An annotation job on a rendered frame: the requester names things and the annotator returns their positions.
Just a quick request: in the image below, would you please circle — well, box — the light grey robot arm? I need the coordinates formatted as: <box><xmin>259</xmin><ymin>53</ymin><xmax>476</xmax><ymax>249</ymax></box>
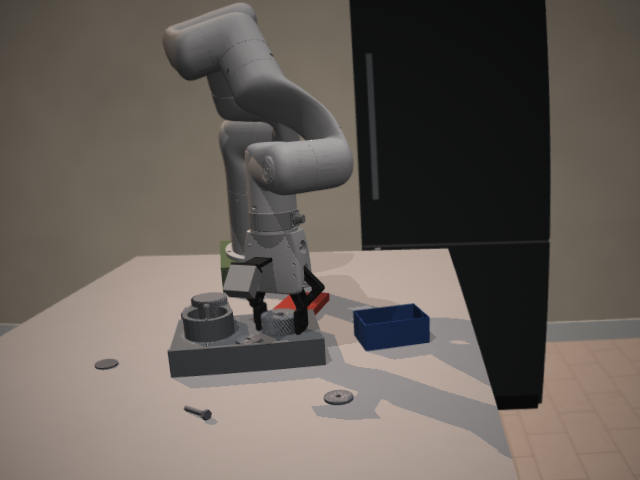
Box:
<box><xmin>162</xmin><ymin>3</ymin><xmax>353</xmax><ymax>299</ymax></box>

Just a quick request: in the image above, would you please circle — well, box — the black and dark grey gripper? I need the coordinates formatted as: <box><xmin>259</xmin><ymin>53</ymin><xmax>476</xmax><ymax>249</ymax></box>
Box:
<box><xmin>245</xmin><ymin>226</ymin><xmax>325</xmax><ymax>335</ymax></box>

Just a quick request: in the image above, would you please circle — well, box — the dark grey hex bolt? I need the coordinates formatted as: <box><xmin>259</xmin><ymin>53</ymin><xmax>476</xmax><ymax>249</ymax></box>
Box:
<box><xmin>184</xmin><ymin>406</ymin><xmax>212</xmax><ymax>421</ymax></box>

